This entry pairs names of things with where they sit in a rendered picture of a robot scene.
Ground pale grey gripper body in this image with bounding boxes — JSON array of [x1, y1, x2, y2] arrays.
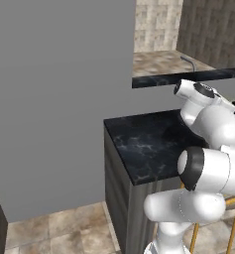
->
[[213, 93, 235, 113]]

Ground grey counter cabinet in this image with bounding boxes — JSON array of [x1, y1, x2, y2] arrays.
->
[[103, 126, 183, 254]]

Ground grey curved tap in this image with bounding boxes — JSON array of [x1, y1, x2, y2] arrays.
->
[[179, 55, 196, 73]]

